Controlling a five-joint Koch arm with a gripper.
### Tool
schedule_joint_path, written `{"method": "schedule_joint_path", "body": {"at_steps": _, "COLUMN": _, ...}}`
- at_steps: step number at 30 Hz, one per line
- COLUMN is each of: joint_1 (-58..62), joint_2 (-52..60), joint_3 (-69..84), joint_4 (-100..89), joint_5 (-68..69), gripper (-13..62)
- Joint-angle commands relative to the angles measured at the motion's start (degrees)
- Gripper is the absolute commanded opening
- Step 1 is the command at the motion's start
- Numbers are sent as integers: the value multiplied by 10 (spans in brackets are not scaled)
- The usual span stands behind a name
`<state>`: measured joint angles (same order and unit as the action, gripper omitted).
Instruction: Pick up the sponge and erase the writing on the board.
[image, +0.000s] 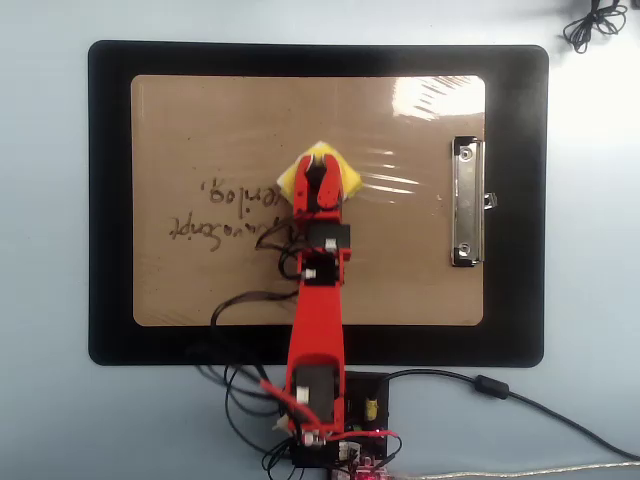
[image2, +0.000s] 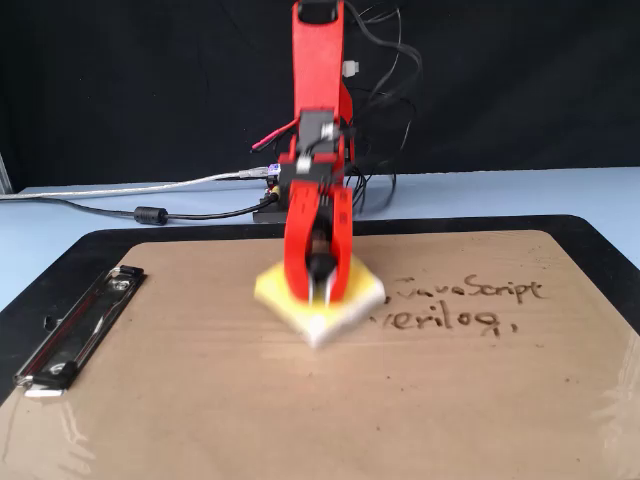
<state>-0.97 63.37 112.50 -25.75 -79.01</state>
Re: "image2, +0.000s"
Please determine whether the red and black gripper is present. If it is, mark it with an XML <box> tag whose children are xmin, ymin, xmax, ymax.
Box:
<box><xmin>276</xmin><ymin>149</ymin><xmax>355</xmax><ymax>305</ymax></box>

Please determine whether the black arm wire bundle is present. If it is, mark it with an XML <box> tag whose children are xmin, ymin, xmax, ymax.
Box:
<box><xmin>342</xmin><ymin>0</ymin><xmax>425</xmax><ymax>217</ymax></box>

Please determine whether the yellow sponge with black knob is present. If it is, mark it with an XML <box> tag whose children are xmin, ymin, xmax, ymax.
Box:
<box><xmin>253</xmin><ymin>256</ymin><xmax>388</xmax><ymax>351</ymax></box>

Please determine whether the silver metal clipboard clip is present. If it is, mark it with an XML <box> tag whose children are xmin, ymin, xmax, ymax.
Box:
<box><xmin>13</xmin><ymin>264</ymin><xmax>147</xmax><ymax>399</ymax></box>

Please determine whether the red wire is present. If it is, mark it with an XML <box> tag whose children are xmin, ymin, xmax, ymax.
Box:
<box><xmin>250</xmin><ymin>117</ymin><xmax>302</xmax><ymax>152</ymax></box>

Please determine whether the robot controller circuit board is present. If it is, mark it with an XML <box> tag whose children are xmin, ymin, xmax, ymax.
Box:
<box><xmin>260</xmin><ymin>161</ymin><xmax>285</xmax><ymax>202</ymax></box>

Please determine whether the brown clipboard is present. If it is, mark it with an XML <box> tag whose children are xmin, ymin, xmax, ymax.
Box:
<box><xmin>0</xmin><ymin>229</ymin><xmax>640</xmax><ymax>480</ymax></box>

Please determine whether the black backdrop cloth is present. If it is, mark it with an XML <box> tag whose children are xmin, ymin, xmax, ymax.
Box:
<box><xmin>0</xmin><ymin>0</ymin><xmax>640</xmax><ymax>194</ymax></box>

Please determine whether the silver USB cable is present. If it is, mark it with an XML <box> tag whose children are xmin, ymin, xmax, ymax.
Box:
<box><xmin>0</xmin><ymin>167</ymin><xmax>274</xmax><ymax>202</ymax></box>

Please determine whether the black power cable with ferrite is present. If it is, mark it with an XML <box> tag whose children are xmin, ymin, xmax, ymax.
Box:
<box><xmin>29</xmin><ymin>194</ymin><xmax>282</xmax><ymax>227</ymax></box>

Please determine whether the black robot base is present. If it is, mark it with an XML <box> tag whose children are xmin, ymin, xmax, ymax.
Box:
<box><xmin>252</xmin><ymin>172</ymin><xmax>369</xmax><ymax>225</ymax></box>

